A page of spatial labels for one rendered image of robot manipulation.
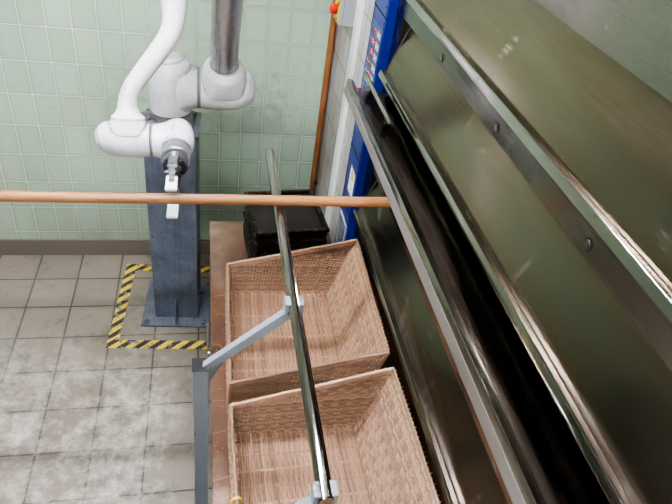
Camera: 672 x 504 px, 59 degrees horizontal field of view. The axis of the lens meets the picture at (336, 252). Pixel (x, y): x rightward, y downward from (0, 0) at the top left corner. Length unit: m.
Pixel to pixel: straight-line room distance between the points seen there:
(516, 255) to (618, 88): 0.34
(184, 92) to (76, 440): 1.41
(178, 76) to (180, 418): 1.37
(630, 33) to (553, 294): 0.41
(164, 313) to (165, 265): 0.31
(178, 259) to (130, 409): 0.67
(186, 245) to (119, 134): 0.90
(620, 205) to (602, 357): 0.23
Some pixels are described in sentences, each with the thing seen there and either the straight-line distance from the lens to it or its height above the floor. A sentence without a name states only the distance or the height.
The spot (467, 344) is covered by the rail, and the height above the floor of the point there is 1.44.
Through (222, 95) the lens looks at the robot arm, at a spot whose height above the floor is 1.17.
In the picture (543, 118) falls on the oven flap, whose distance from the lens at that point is 1.08.
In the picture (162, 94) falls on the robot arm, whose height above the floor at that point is 1.15.
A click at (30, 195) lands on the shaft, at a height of 1.20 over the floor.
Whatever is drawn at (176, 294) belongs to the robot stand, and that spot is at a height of 0.16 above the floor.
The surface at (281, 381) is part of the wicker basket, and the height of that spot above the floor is 0.73.
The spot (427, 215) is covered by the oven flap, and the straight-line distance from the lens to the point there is 1.37.
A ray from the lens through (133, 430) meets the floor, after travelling 2.63.
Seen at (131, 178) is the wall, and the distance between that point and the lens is 3.12.
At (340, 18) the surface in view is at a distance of 2.43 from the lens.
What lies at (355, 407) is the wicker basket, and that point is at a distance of 1.87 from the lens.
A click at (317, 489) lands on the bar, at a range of 1.13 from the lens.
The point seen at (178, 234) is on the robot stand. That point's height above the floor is 0.52.
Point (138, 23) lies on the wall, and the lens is 2.78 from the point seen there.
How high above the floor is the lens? 2.15
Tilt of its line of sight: 38 degrees down
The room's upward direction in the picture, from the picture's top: 10 degrees clockwise
